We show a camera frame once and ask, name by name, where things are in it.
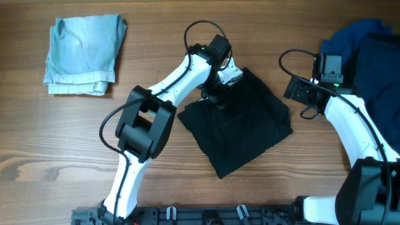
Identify black shorts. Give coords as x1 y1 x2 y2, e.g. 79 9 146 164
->
177 67 293 179

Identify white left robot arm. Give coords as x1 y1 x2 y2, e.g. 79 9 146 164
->
97 34 242 224

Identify folded light blue denim garment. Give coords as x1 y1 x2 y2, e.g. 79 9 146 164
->
44 14 127 96

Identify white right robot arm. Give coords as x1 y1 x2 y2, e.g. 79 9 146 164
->
283 52 399 224

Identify dark blue garment pile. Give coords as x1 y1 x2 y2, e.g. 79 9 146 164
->
320 19 399 152

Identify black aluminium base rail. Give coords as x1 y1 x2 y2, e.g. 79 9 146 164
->
71 204 349 225

